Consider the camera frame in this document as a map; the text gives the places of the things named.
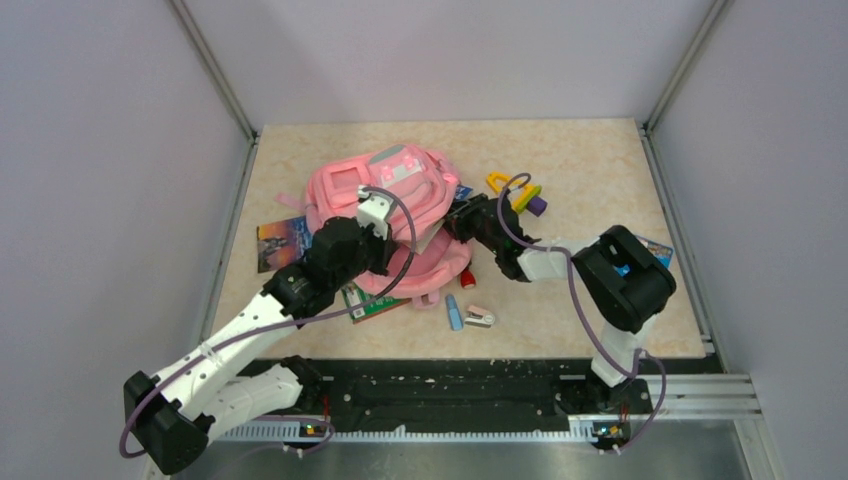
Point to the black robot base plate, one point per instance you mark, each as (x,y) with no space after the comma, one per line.
(432,390)

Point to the yellow toy triangle block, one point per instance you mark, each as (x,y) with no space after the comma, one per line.
(521,190)

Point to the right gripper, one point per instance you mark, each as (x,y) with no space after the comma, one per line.
(455,223)

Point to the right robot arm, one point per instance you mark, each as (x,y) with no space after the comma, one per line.
(629,286)

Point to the Jane Eyre book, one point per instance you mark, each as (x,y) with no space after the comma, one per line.
(281,243)

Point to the pink student backpack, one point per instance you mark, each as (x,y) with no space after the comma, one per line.
(423,183)

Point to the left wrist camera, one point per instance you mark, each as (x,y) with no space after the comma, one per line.
(374,210)

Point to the white pink eraser case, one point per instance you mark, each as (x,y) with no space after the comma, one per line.
(479,317)

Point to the red black stamp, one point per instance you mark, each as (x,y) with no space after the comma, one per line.
(467,279)

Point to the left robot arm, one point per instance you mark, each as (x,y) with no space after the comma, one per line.
(178,412)

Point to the aluminium frame rail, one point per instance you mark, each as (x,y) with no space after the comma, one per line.
(212,68)

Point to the green picture book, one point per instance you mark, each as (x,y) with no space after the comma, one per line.
(363,306)

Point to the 91-Storey Treehouse book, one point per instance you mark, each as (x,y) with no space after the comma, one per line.
(462,192)

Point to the blue back-cover book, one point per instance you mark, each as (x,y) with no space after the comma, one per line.
(663,253)

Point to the purple toy cube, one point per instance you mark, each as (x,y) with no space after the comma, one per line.
(537,206)

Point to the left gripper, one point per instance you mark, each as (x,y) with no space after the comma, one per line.
(385,247)

